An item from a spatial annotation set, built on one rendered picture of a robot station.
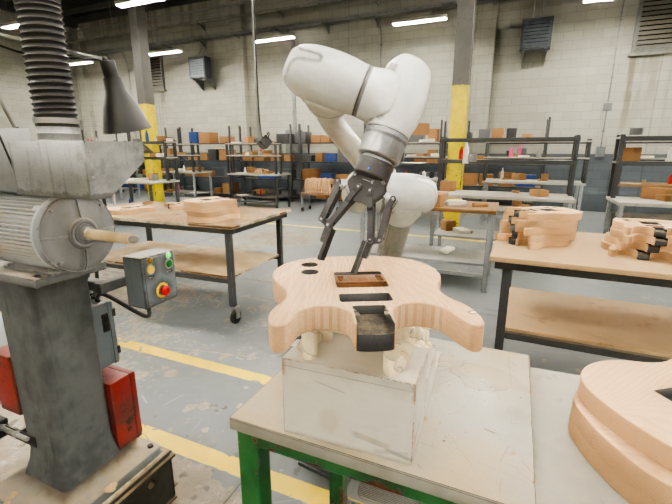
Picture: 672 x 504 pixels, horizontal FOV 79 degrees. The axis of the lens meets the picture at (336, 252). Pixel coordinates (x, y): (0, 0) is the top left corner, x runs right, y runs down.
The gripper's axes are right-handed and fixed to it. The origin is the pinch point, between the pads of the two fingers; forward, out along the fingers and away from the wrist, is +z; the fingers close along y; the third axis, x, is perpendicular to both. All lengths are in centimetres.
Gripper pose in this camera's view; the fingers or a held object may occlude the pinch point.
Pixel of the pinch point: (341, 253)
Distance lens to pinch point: 83.5
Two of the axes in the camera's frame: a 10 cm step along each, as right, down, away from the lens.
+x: -2.9, -0.7, -9.6
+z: -3.5, 9.3, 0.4
